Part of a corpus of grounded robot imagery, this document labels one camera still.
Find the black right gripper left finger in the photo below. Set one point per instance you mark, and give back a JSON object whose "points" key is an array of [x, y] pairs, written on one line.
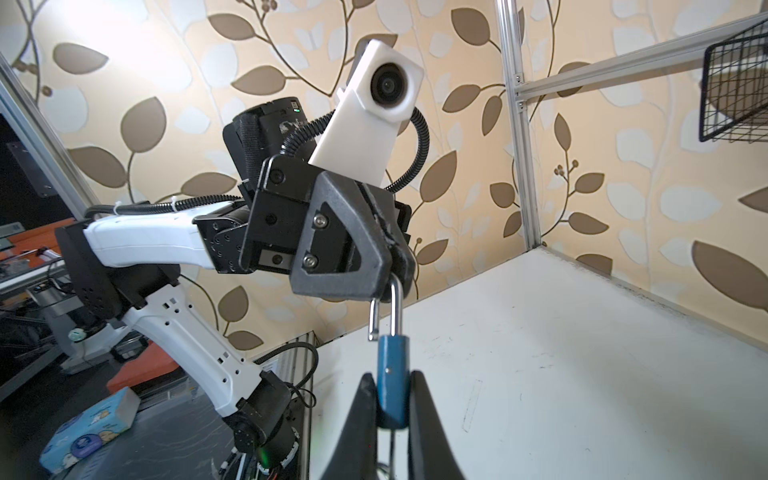
{"points": [[355, 455]]}

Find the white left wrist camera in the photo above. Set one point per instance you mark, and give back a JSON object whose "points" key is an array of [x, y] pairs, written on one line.
{"points": [[380, 95]]}

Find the black wire basket rear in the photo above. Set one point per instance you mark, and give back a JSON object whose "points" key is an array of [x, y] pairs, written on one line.
{"points": [[733, 102]]}

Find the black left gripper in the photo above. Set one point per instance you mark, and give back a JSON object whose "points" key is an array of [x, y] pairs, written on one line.
{"points": [[340, 239]]}

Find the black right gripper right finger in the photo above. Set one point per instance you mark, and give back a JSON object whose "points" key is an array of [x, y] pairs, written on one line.
{"points": [[429, 453]]}

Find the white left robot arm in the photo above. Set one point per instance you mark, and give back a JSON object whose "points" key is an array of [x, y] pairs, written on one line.
{"points": [[124, 260]]}

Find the office clutter behind frame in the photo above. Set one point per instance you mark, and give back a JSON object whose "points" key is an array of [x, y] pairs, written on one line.
{"points": [[43, 323]]}

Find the blue tissue pack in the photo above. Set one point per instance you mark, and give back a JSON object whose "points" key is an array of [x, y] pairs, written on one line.
{"points": [[87, 432]]}

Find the blue padlock with keys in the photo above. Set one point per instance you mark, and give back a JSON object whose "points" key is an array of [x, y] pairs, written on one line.
{"points": [[393, 374]]}

